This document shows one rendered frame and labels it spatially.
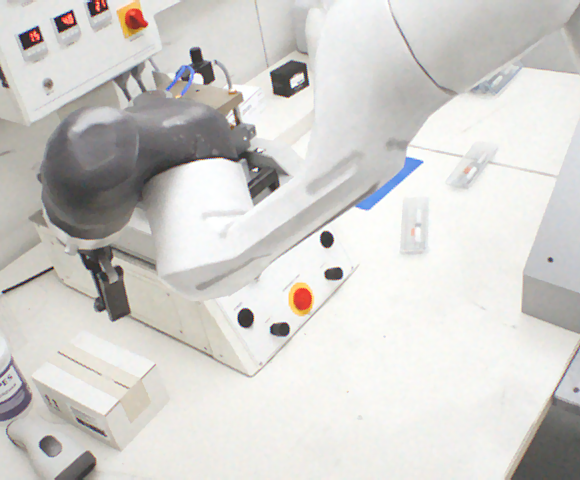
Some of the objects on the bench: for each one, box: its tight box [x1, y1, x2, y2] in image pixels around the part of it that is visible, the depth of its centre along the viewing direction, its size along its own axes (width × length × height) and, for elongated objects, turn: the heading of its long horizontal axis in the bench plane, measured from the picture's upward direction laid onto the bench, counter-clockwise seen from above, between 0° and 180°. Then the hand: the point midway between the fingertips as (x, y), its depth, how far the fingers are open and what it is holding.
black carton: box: [269, 60, 310, 98], centre depth 197 cm, size 6×9×7 cm
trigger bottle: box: [305, 0, 329, 72], centre depth 200 cm, size 9×8×25 cm
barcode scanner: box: [6, 418, 97, 480], centre depth 110 cm, size 20×8×8 cm, turn 65°
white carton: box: [222, 84, 268, 125], centre depth 184 cm, size 12×23×7 cm, turn 165°
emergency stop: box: [294, 288, 312, 310], centre depth 128 cm, size 2×4×4 cm, turn 155°
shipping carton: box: [31, 330, 170, 452], centre depth 118 cm, size 19×13×9 cm
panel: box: [214, 223, 356, 370], centre depth 126 cm, size 2×30×19 cm, turn 155°
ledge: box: [244, 49, 314, 146], centre depth 202 cm, size 30×84×4 cm, turn 155°
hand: (81, 257), depth 92 cm, fingers open, 13 cm apart
